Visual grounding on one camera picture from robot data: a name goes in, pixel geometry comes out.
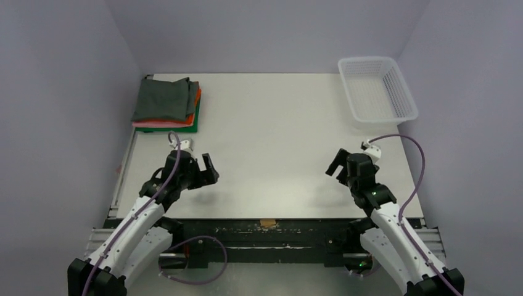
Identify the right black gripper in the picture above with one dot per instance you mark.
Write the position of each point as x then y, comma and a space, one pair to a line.
341, 167

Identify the white plastic basket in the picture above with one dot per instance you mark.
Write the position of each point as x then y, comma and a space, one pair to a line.
376, 91

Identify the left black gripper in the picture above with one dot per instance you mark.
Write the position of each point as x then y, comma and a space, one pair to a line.
208, 176

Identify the dark grey t-shirt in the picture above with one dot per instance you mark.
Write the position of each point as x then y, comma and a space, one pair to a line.
166, 100

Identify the folded green t-shirt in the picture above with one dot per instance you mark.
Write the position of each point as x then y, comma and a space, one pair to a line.
187, 129

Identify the folded pink t-shirt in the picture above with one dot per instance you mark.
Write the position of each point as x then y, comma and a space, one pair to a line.
162, 123

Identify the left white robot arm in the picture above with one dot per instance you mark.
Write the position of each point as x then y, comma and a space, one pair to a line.
145, 232

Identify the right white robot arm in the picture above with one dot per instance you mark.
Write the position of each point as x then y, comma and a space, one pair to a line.
387, 235

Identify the brown tape piece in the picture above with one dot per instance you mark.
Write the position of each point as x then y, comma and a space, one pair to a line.
268, 223

